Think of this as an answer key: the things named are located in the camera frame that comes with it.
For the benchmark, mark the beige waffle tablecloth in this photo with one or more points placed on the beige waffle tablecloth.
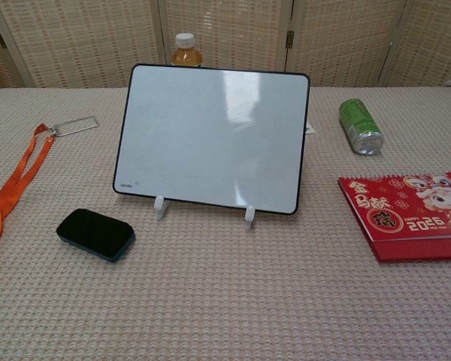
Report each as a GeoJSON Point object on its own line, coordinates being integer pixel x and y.
{"type": "Point", "coordinates": [225, 301]}

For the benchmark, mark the white plastic board stand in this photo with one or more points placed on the white plastic board stand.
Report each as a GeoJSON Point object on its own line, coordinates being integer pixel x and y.
{"type": "Point", "coordinates": [161, 206]}

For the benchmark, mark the red 2026 desk calendar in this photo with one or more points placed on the red 2026 desk calendar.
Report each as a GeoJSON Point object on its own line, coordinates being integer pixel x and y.
{"type": "Point", "coordinates": [406, 214]}

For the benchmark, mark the black-framed whiteboard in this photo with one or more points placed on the black-framed whiteboard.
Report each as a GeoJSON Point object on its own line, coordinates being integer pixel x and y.
{"type": "Point", "coordinates": [210, 139]}

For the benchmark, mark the green drink can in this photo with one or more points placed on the green drink can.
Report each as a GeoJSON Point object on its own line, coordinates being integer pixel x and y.
{"type": "Point", "coordinates": [361, 124]}

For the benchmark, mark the clear badge holder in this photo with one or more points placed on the clear badge holder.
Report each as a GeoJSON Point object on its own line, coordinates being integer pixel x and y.
{"type": "Point", "coordinates": [75, 126]}

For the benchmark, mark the orange tea bottle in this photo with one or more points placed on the orange tea bottle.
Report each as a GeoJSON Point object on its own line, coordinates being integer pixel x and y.
{"type": "Point", "coordinates": [186, 56]}

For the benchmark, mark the woven folding screen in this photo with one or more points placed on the woven folding screen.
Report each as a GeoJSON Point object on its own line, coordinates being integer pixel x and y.
{"type": "Point", "coordinates": [79, 37]}

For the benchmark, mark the black whiteboard eraser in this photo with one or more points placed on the black whiteboard eraser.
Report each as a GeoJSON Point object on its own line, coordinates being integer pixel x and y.
{"type": "Point", "coordinates": [95, 230]}

